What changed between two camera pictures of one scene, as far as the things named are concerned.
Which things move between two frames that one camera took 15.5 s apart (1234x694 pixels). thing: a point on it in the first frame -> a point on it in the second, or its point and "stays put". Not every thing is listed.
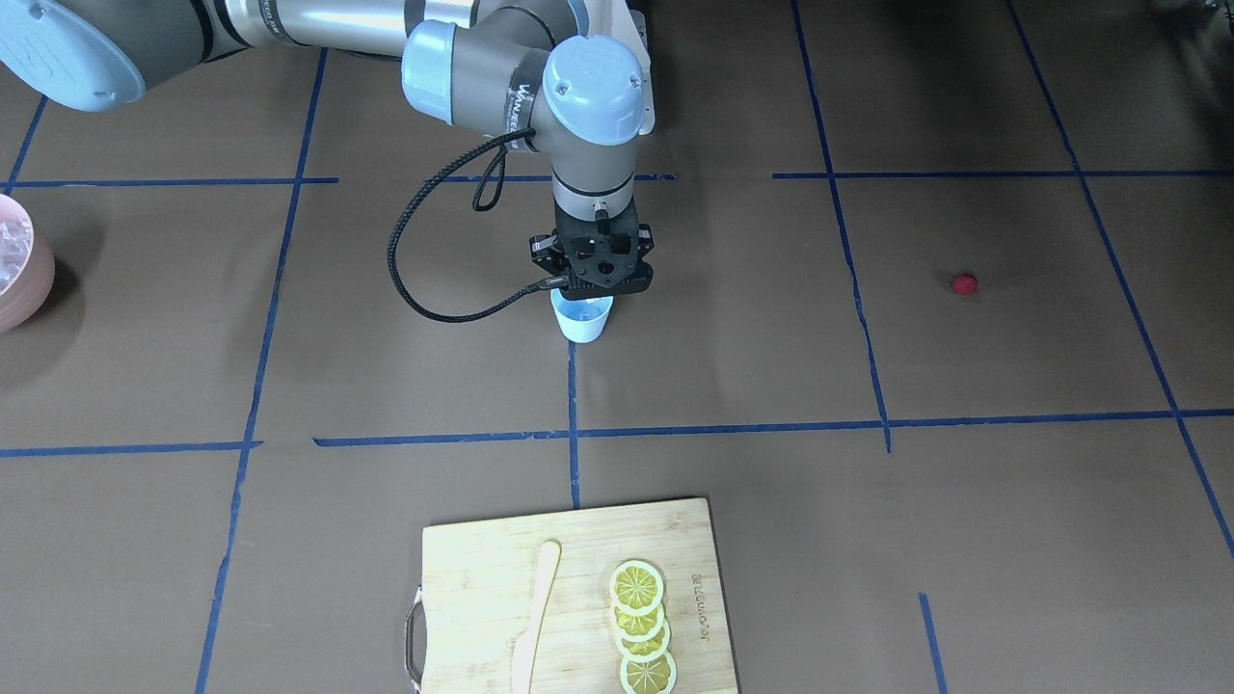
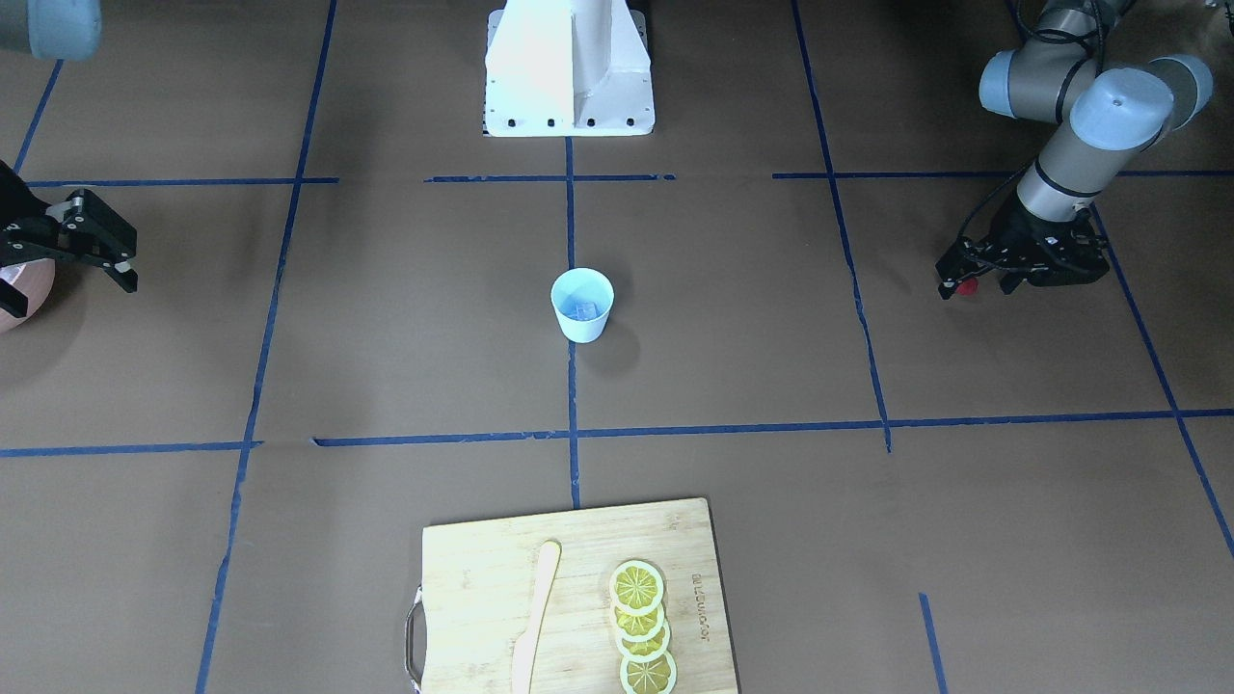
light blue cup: x=581 y=321 stays put
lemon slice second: x=637 y=628 stays put
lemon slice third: x=645 y=651 stays put
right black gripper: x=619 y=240 -> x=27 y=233
